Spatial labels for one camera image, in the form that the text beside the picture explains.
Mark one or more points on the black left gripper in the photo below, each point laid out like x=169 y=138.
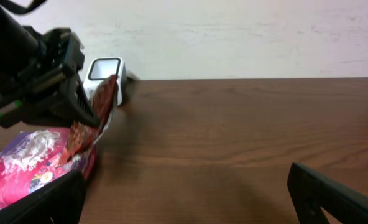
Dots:
x=39 y=80

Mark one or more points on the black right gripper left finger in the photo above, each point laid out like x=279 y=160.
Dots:
x=60 y=201

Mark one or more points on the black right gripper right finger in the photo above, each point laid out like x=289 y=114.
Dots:
x=313 y=193

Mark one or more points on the red Top chocolate bar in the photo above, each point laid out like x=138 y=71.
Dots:
x=83 y=134

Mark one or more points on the purple red snack bag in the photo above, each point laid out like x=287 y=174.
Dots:
x=31 y=161

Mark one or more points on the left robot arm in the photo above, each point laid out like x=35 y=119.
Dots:
x=39 y=80

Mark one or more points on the white barcode scanner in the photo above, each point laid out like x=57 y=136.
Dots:
x=102 y=68

